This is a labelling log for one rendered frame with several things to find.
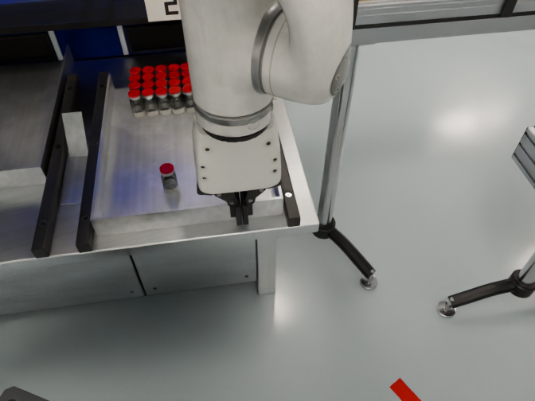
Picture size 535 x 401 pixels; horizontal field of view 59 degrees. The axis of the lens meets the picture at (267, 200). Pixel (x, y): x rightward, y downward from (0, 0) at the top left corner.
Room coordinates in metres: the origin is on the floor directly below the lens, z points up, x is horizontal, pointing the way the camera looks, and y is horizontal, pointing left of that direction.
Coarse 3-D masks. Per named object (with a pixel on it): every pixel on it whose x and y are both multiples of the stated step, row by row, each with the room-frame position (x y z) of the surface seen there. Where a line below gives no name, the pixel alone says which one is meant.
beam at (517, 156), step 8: (528, 128) 1.01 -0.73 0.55; (528, 136) 1.01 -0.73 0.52; (520, 144) 1.01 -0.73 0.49; (528, 144) 0.99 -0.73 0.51; (520, 152) 1.00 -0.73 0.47; (528, 152) 0.97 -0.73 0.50; (520, 160) 0.99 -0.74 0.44; (528, 160) 0.96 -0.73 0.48; (520, 168) 0.97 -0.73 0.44; (528, 168) 0.94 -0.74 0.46; (528, 176) 0.93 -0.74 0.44
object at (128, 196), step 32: (128, 96) 0.70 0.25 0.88; (128, 128) 0.62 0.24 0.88; (160, 128) 0.62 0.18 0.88; (192, 128) 0.62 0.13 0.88; (128, 160) 0.54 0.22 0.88; (160, 160) 0.54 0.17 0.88; (192, 160) 0.54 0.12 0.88; (96, 192) 0.44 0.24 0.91; (128, 192) 0.47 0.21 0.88; (160, 192) 0.47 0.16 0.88; (192, 192) 0.47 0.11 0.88; (96, 224) 0.39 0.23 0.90; (128, 224) 0.40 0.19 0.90; (160, 224) 0.40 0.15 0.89; (192, 224) 0.41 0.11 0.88
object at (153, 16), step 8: (144, 0) 0.77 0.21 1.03; (152, 0) 0.77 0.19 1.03; (160, 0) 0.78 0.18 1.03; (168, 0) 0.78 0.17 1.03; (152, 8) 0.77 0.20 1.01; (160, 8) 0.78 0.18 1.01; (176, 8) 0.78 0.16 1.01; (152, 16) 0.77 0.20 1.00; (160, 16) 0.78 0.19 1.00; (168, 16) 0.78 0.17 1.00; (176, 16) 0.78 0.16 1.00
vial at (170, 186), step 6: (162, 174) 0.47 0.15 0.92; (168, 174) 0.47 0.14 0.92; (174, 174) 0.47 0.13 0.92; (162, 180) 0.47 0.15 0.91; (168, 180) 0.47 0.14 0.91; (174, 180) 0.47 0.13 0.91; (168, 186) 0.47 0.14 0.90; (174, 186) 0.47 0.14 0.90; (168, 192) 0.47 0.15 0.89; (174, 192) 0.47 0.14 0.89
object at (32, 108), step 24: (0, 72) 0.78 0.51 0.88; (24, 72) 0.78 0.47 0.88; (48, 72) 0.78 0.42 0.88; (0, 96) 0.70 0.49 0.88; (24, 96) 0.70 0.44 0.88; (48, 96) 0.70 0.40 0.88; (0, 120) 0.64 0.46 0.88; (24, 120) 0.64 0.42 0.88; (48, 120) 0.64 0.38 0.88; (0, 144) 0.58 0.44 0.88; (24, 144) 0.58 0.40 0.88; (48, 144) 0.55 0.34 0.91; (0, 168) 0.52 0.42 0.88; (24, 168) 0.49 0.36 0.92; (48, 168) 0.51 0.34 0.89
